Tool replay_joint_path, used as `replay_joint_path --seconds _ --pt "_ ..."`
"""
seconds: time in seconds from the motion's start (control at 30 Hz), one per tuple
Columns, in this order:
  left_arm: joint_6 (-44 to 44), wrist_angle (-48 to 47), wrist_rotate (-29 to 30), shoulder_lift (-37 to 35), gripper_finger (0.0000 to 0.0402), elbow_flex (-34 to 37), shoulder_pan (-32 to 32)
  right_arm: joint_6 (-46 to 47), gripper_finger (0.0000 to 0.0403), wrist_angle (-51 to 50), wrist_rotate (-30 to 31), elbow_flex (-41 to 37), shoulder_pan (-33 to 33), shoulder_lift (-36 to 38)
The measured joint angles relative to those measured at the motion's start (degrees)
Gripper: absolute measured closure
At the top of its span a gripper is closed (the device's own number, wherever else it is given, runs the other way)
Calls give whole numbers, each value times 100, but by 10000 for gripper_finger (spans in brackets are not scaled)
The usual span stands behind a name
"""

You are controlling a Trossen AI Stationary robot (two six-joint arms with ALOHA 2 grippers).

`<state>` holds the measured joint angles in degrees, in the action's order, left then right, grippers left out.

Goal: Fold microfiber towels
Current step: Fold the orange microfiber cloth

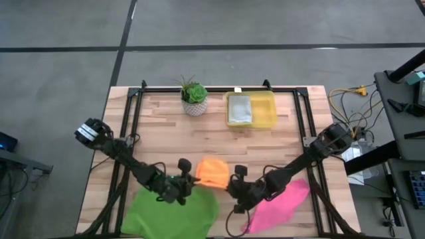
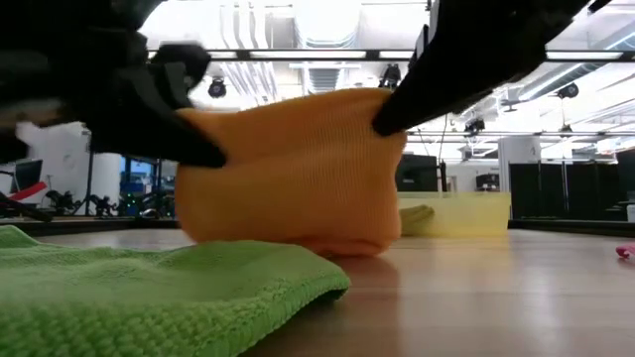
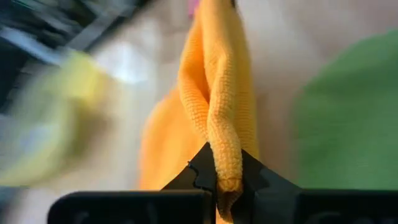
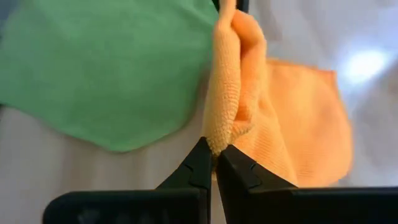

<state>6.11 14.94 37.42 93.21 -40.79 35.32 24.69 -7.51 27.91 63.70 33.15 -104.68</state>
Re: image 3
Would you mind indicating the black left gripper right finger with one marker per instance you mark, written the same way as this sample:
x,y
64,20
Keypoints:
x,y
264,193

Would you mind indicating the orange microfiber towel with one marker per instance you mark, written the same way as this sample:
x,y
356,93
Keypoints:
x,y
217,93

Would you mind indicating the yellow plastic bin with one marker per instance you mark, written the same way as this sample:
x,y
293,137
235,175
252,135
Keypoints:
x,y
46,124

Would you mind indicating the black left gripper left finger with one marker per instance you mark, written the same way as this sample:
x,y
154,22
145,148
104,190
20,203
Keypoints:
x,y
199,174

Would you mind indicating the green microfiber towel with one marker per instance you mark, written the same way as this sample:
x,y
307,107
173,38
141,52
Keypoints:
x,y
348,118

